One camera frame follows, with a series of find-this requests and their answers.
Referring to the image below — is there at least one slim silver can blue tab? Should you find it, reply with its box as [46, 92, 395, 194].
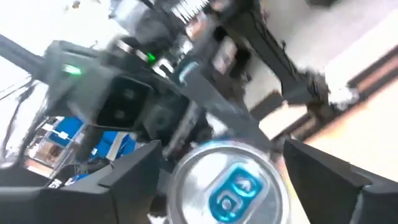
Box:
[166, 139, 292, 224]

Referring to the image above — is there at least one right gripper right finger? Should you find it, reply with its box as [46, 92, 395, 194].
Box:
[283, 139, 398, 224]

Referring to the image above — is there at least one blue plastic bin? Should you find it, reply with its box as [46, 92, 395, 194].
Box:
[46, 116, 137, 159]

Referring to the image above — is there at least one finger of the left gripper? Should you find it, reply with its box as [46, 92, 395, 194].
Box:
[177, 60, 273, 150]

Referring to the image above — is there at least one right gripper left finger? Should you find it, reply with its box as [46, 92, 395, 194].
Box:
[0, 139, 162, 224]

